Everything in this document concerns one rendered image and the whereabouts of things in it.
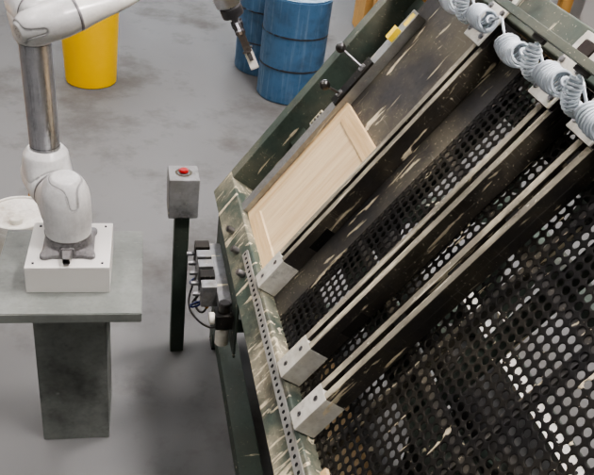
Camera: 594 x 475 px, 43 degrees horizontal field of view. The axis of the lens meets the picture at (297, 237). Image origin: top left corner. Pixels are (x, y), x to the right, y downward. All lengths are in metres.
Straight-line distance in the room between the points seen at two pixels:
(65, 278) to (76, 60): 3.51
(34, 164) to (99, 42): 3.28
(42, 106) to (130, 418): 1.35
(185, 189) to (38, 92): 0.72
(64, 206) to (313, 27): 3.60
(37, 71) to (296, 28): 3.46
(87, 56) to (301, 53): 1.60
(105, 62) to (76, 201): 3.50
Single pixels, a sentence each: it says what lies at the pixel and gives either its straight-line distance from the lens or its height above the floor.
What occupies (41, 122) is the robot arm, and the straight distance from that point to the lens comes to 2.63.
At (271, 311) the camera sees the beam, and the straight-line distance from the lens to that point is 2.37.
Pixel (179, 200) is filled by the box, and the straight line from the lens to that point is 3.00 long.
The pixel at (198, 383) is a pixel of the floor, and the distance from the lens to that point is 3.39.
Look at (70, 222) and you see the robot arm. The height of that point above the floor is 1.00.
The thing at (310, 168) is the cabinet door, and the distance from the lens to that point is 2.65.
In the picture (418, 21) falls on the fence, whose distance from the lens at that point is 2.67.
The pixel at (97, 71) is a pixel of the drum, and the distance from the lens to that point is 5.98.
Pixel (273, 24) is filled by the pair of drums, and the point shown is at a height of 0.61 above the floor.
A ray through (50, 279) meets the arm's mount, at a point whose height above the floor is 0.81.
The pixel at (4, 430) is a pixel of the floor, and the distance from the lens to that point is 3.27.
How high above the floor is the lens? 2.40
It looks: 33 degrees down
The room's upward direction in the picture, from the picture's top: 8 degrees clockwise
